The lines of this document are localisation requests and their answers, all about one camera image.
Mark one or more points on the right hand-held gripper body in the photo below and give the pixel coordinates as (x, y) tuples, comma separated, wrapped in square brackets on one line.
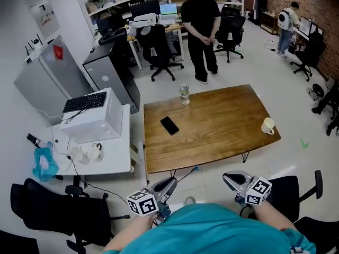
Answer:
[(259, 192)]

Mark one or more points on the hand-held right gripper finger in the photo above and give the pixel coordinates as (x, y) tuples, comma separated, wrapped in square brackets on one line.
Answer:
[(247, 175), (235, 189)]

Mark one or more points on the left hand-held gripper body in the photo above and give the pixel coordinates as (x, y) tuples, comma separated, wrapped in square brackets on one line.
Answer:
[(143, 204)]

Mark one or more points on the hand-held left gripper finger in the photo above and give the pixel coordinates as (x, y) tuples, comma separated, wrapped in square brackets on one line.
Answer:
[(172, 189), (159, 183)]

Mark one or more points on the person's left forearm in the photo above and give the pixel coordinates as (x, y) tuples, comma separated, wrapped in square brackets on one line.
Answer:
[(132, 231)]

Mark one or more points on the person's right forearm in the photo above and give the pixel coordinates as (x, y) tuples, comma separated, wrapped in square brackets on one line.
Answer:
[(275, 216)]

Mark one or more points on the black hairpin table leg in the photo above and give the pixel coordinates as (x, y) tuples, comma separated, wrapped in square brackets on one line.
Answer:
[(245, 157), (173, 173)]

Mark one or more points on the person's grey shoe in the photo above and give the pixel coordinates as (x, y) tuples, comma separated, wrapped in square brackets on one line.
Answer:
[(189, 200)]

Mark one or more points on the black office chair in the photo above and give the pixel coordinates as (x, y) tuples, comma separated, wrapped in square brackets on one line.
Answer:
[(16, 243), (230, 30), (311, 54), (283, 194), (157, 52), (47, 208)]

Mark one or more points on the person's teal shirt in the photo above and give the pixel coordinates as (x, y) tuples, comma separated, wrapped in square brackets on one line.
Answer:
[(212, 229)]

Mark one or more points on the white side desk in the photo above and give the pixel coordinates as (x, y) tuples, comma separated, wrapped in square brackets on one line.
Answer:
[(114, 157)]

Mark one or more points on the black smartphone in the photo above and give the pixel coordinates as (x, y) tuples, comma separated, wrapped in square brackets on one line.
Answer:
[(169, 126)]

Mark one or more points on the white microwave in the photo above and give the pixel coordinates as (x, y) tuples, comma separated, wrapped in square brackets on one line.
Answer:
[(95, 123)]

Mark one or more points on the clear glass jar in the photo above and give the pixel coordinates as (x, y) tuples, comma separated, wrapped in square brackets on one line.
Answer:
[(185, 95)]

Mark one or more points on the teal plastic bag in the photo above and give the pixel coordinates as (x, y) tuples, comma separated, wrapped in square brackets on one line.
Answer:
[(43, 165)]

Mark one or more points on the black round stool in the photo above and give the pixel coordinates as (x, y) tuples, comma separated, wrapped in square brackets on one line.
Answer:
[(317, 90)]

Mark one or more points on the black keyboard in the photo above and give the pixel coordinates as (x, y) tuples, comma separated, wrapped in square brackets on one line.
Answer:
[(84, 102)]

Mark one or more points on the dark grey cabinet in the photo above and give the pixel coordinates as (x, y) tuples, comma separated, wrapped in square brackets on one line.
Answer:
[(111, 78)]

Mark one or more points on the black cylindrical bottle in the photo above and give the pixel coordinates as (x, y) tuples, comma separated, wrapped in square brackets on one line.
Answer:
[(34, 139)]

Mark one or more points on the silver fridge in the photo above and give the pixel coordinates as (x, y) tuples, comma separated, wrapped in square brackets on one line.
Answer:
[(53, 78)]

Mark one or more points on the small wooden cabinet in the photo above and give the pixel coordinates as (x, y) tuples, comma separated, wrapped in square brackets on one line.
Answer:
[(268, 22)]

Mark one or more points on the black computer monitor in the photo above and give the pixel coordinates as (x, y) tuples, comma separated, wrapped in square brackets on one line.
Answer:
[(308, 28), (145, 8)]

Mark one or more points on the white backpack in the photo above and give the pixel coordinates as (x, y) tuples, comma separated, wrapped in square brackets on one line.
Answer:
[(284, 20)]

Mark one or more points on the white garment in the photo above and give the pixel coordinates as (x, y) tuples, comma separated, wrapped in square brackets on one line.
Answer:
[(144, 22)]

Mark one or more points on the hanging clothes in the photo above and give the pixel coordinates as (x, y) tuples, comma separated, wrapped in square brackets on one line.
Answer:
[(260, 8)]

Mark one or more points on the open laptop bright screen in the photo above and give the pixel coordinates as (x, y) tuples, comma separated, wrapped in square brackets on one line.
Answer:
[(168, 10)]

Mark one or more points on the white security camera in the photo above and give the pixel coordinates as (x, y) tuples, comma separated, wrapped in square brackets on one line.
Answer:
[(35, 41)]

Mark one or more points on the wall poster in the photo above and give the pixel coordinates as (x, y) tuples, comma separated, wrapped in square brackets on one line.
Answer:
[(46, 18)]

